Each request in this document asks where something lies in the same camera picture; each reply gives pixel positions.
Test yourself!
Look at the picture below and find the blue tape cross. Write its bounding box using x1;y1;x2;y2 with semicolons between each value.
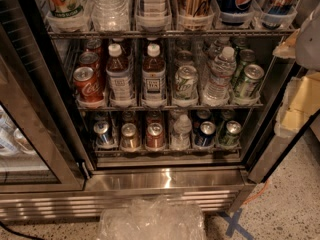
218;208;254;240

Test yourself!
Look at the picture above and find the gold can bottom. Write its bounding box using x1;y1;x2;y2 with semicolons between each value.
121;123;140;149

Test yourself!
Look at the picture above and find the tea bottle top shelf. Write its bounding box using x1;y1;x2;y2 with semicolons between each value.
138;0;169;18

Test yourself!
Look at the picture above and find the right tea bottle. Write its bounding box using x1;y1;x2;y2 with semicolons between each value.
142;43;166;101

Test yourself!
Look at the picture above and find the pepsi can bottom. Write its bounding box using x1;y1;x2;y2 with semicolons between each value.
195;121;216;147

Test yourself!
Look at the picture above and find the water bottle middle shelf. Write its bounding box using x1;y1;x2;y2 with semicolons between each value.
203;46;237;100

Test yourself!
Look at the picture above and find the black cable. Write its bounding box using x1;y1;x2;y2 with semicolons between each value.
0;221;46;240

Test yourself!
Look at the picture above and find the front 7up can middle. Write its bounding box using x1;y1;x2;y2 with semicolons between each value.
174;65;198;100

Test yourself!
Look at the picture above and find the water bottle bottom shelf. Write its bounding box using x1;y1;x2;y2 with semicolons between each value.
171;114;192;150

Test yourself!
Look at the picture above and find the water bottle top shelf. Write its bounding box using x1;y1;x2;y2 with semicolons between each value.
91;0;130;32

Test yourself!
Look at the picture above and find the blue can bottom left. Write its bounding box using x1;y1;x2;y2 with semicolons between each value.
93;120;114;145

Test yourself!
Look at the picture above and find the blue can top right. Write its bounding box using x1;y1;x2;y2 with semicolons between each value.
262;0;294;30

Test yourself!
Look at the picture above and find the rear 7up can middle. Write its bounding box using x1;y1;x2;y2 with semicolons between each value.
174;50;194;67

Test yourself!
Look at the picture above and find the orange cable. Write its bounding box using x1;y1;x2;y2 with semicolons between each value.
242;178;272;206

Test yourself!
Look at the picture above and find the fridge glass door left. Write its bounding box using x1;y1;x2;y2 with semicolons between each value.
0;29;84;194

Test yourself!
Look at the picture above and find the coca-cola can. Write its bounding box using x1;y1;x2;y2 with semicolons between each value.
79;51;100;71
73;67;103;102
85;38;103;56

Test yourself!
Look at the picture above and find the water bottle shelf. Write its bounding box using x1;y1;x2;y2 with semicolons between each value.
91;0;130;32
203;46;237;100
171;114;192;150

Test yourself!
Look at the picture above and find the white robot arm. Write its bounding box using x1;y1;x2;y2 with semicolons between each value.
273;4;320;138

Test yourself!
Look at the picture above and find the rear green can middle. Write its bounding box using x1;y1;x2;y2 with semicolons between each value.
231;49;256;86

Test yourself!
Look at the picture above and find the front green can middle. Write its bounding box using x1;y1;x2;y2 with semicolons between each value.
234;64;264;98

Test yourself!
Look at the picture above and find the blue can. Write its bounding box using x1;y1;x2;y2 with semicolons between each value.
262;0;294;30
93;120;114;145

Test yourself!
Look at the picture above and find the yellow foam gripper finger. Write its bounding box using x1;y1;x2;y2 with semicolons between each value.
274;72;320;138
273;29;300;59

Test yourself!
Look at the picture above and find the green can bottom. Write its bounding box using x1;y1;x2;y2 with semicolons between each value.
219;120;242;146

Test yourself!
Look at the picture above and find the stainless steel fridge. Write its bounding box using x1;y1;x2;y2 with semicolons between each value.
0;0;320;222

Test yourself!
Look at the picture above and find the clear plastic bag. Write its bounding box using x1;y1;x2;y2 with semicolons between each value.
97;196;207;240

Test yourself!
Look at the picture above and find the red can bottom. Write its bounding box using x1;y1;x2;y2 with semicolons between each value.
146;123;164;148

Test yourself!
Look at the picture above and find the left tea bottle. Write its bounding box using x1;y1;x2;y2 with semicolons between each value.
106;43;133;101

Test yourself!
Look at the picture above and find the front coca-cola can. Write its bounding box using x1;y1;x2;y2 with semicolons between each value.
73;67;103;102

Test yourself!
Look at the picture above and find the green can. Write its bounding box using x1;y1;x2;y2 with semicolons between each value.
231;49;256;86
234;64;264;98
219;120;242;146

